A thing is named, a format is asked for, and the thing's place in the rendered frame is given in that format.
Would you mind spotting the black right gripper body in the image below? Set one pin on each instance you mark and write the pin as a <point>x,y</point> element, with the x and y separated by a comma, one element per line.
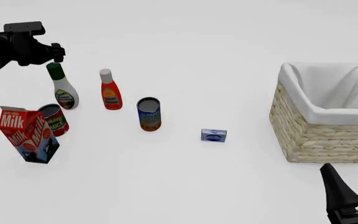
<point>353,217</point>

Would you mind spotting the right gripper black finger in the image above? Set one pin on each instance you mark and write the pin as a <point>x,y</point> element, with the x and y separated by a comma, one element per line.
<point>337,191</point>

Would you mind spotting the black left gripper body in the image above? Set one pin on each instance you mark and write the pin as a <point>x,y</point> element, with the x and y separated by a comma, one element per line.
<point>57,50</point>

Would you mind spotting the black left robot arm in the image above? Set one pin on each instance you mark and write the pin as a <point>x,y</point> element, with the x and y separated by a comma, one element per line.
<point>14,50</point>

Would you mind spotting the white green-capped salad dressing bottle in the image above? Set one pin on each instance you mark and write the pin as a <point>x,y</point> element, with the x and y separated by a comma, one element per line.
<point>64,91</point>

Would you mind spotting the wicker basket with white liner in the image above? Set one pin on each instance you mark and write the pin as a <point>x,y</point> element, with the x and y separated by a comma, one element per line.
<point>322,140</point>

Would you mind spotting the flat plate on black stalk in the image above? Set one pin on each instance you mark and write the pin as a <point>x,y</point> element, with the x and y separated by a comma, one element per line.
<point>23,26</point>

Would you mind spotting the red white-capped ketchup bottle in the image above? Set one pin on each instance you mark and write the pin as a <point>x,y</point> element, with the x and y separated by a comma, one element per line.
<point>111,93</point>

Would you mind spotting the red tomato sauce can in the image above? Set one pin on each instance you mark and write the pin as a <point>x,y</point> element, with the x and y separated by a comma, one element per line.
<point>57,121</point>

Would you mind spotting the red and blue milk carton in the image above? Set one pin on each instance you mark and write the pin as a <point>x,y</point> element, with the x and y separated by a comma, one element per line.
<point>26,135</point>

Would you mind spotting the blue and orange soup can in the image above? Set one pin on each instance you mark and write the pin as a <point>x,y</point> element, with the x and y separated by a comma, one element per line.
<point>149,116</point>

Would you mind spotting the small blue printed box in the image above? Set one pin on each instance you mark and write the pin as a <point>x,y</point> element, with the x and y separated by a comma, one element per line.
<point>213,135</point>

